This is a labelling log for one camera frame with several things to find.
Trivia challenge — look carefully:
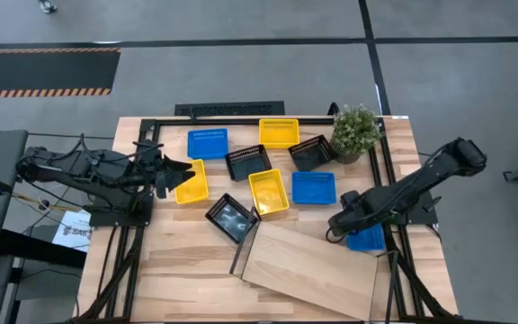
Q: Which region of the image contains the wooden shelf with black legs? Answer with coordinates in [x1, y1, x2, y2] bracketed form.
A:
[228, 206, 401, 323]

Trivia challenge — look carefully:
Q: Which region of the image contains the yellow plastic basket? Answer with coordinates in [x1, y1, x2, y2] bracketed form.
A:
[174, 158, 210, 206]
[258, 118, 301, 150]
[247, 168, 291, 217]

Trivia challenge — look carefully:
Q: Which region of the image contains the blue plastic basket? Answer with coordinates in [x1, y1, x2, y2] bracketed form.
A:
[345, 223, 387, 253]
[186, 128, 230, 161]
[290, 170, 338, 206]

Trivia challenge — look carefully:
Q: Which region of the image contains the black plastic basket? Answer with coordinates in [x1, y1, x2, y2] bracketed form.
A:
[224, 143, 273, 183]
[287, 133, 335, 173]
[204, 192, 261, 245]

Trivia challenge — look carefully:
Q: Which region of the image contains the small potted artificial plant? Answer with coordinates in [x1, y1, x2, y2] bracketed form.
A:
[327, 103, 384, 166]

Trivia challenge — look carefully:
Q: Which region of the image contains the yellow cable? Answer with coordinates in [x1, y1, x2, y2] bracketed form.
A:
[11, 192, 83, 213]

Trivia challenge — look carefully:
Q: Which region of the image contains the white printed paper sheet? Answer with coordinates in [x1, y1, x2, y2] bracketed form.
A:
[51, 210, 94, 254]

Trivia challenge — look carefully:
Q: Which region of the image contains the black floor grille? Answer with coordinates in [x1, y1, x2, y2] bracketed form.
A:
[174, 100, 286, 118]

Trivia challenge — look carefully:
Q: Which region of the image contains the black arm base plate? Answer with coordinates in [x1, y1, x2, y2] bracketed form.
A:
[390, 190, 442, 227]
[88, 192, 155, 228]

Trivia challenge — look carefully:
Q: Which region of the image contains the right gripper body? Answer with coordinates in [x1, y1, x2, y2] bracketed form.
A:
[327, 202, 371, 238]

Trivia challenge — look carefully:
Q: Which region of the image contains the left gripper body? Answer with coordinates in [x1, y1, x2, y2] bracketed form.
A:
[148, 150, 173, 200]

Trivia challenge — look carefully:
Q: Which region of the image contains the black hazard striped floor mat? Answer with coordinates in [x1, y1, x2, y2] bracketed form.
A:
[0, 47, 122, 99]

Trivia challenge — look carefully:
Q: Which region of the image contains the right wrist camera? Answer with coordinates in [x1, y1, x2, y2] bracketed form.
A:
[340, 189, 362, 210]

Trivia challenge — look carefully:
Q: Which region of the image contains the black aluminium table frame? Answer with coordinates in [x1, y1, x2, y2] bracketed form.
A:
[73, 115, 463, 324]

